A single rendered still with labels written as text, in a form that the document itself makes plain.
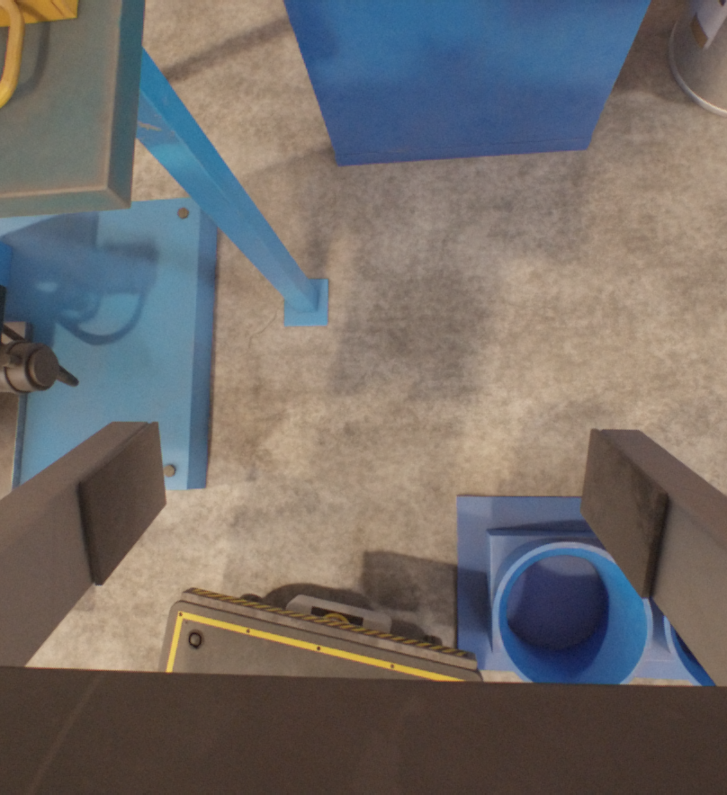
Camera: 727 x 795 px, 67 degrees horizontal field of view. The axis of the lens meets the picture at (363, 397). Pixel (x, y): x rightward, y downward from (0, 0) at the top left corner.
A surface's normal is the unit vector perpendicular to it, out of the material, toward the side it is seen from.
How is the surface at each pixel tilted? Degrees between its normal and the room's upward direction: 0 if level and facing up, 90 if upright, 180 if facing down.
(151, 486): 97
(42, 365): 90
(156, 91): 90
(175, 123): 90
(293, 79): 0
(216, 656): 0
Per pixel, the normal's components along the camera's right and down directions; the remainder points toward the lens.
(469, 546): -0.14, -0.13
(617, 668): -0.64, -0.71
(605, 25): 0.00, 0.99
